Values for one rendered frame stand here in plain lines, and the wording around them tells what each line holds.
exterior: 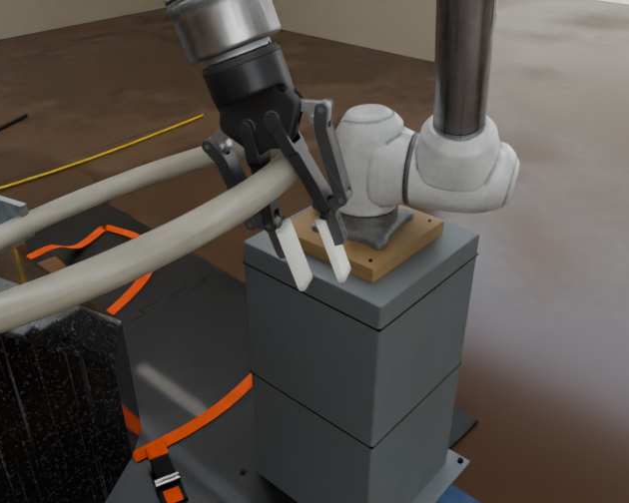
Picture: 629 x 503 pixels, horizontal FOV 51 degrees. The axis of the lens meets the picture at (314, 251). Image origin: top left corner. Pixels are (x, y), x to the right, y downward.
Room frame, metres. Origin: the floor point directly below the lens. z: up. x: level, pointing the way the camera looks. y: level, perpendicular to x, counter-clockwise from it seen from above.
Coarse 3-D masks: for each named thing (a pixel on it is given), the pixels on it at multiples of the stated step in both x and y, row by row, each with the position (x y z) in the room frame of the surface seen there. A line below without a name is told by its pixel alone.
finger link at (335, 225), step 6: (348, 192) 0.57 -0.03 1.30; (330, 198) 0.57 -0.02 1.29; (348, 198) 0.56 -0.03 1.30; (330, 204) 0.56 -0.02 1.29; (336, 210) 0.56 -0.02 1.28; (330, 216) 0.56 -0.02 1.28; (336, 216) 0.56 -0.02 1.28; (330, 222) 0.56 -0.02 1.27; (336, 222) 0.56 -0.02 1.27; (342, 222) 0.57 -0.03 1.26; (330, 228) 0.56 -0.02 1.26; (336, 228) 0.56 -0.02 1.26; (342, 228) 0.57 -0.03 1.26; (330, 234) 0.56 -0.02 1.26; (336, 234) 0.56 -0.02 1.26; (342, 234) 0.56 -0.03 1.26; (336, 240) 0.56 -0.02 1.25; (342, 240) 0.56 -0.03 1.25
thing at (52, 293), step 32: (160, 160) 0.86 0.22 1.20; (192, 160) 0.84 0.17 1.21; (288, 160) 0.58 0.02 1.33; (96, 192) 0.83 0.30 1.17; (128, 192) 0.85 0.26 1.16; (256, 192) 0.52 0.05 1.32; (0, 224) 0.77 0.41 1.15; (32, 224) 0.78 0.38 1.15; (192, 224) 0.46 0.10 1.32; (224, 224) 0.48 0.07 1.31; (96, 256) 0.43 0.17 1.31; (128, 256) 0.43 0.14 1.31; (160, 256) 0.44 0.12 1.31; (32, 288) 0.41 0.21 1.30; (64, 288) 0.41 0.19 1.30; (96, 288) 0.41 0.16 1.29; (0, 320) 0.40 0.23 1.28; (32, 320) 0.40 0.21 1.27
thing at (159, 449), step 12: (156, 444) 1.38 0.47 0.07; (156, 456) 1.34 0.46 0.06; (168, 456) 1.35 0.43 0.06; (156, 468) 1.31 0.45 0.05; (168, 468) 1.31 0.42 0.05; (156, 480) 1.27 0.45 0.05; (168, 480) 1.28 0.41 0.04; (180, 480) 1.29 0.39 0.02; (168, 492) 1.25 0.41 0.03; (180, 492) 1.25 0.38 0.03
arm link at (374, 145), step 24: (360, 120) 1.30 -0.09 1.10; (384, 120) 1.30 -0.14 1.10; (360, 144) 1.28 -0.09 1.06; (384, 144) 1.28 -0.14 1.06; (408, 144) 1.28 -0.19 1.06; (360, 168) 1.27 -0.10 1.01; (384, 168) 1.26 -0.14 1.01; (360, 192) 1.27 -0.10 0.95; (384, 192) 1.26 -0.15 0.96; (360, 216) 1.27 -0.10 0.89
